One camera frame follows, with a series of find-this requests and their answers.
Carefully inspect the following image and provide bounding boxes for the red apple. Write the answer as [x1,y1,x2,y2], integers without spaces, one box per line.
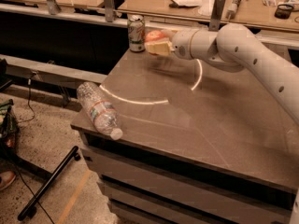
[145,30,167,42]

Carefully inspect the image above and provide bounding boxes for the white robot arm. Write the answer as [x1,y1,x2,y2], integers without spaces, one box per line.
[145,23,299,122]

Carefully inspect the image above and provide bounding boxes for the black floor cable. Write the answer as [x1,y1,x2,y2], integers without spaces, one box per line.
[17,72,40,124]

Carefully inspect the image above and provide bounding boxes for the grey cabinet drawers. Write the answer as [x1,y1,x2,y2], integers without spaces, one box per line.
[78,133,297,224]

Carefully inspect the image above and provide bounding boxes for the metal bracket post right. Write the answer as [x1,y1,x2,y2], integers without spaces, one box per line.
[208,0,226,32]

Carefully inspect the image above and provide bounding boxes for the dark bag with items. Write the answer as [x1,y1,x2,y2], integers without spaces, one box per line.
[0,99,19,161]

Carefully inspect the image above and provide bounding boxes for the metal bracket post left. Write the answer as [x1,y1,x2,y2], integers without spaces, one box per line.
[46,0,61,15]

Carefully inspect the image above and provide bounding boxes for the black metal bar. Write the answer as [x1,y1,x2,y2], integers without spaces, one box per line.
[18,146,80,221]

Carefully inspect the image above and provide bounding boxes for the white paper sheets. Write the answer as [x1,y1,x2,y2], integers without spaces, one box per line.
[171,0,215,17]

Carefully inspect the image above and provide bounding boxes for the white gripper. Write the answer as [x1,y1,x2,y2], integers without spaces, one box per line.
[145,29,194,60]

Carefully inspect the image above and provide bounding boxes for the green 7up can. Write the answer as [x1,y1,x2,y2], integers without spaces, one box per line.
[127,15,145,52]

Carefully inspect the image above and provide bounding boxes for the black round container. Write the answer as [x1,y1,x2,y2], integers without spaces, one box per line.
[275,4,294,20]

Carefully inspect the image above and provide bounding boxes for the clear plastic water bottle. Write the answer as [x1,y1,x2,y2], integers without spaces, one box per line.
[77,82,123,140]

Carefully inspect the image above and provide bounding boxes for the metal bracket post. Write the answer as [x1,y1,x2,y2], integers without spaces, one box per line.
[208,0,226,32]
[104,0,115,22]
[46,0,61,15]

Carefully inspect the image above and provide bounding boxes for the metal bracket post middle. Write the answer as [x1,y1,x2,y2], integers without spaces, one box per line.
[104,0,115,22]

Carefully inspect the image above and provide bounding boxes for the white tube tool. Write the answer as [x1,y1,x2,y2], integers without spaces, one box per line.
[226,0,241,20]

